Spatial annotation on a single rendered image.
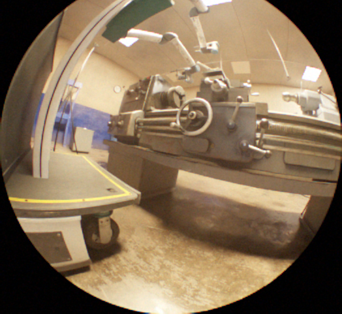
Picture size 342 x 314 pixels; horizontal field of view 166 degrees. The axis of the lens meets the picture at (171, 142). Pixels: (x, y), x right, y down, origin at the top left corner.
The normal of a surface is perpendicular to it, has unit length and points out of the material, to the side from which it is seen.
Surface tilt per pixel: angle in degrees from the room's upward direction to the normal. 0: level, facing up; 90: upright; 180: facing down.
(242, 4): 180
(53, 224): 90
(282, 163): 90
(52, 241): 90
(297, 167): 90
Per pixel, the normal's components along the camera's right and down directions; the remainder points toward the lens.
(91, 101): 0.79, 0.11
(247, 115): -0.58, -0.15
